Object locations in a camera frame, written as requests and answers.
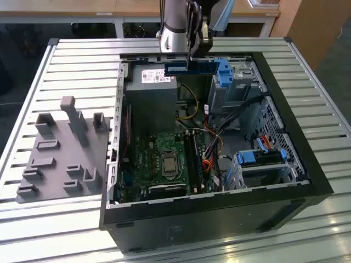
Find grey parts rack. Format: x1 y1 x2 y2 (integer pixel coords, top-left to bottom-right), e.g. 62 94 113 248
15 95 115 204

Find black open PC case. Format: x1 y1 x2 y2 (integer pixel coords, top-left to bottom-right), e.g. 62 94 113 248
98 51 335 254

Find dark RAM stick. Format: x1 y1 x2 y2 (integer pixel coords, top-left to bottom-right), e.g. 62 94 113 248
193 133 206 190

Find blue disk carrier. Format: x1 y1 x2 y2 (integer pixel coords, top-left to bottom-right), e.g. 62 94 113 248
235 148 288 167

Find green motherboard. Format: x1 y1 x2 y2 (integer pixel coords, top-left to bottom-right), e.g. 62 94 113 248
117 130 218 204

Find metal CPU socket cover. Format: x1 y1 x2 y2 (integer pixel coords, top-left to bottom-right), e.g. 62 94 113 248
160 152 182 181

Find blue drive carrier clip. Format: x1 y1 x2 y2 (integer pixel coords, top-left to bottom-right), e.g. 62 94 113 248
214 58 234 88

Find wooden desk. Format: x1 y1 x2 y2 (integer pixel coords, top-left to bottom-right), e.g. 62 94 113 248
0 0 281 38

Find orange wire bundle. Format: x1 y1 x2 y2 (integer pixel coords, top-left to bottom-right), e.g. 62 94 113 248
201 128 224 176

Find black cable bundle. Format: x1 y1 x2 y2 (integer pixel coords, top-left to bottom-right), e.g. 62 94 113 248
207 95 264 139

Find wooden cabinet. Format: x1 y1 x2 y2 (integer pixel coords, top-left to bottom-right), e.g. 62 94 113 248
270 0 351 72

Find silver disk bay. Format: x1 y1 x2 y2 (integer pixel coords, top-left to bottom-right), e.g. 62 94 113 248
232 161 300 190

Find black RAM slot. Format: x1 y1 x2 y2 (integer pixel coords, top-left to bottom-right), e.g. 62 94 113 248
184 130 196 195

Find silver CPU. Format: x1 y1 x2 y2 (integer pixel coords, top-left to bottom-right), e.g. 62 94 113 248
162 158 179 176

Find blue RAM stick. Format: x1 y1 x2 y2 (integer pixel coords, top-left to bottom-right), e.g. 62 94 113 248
164 61 221 77

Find grey power supply unit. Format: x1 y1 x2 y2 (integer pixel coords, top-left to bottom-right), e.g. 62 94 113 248
124 63 179 133

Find yellow wires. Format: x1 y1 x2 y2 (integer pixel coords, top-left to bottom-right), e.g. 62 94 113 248
176 83 200 122

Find red wire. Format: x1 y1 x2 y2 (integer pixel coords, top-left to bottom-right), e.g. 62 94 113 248
123 105 132 161

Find black expansion card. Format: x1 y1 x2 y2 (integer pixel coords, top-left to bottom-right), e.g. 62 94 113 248
147 183 188 198

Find blue flat cable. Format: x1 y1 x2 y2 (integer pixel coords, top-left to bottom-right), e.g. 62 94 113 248
256 136 271 154

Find round grey speaker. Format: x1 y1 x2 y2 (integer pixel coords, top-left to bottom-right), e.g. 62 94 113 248
218 155 234 176

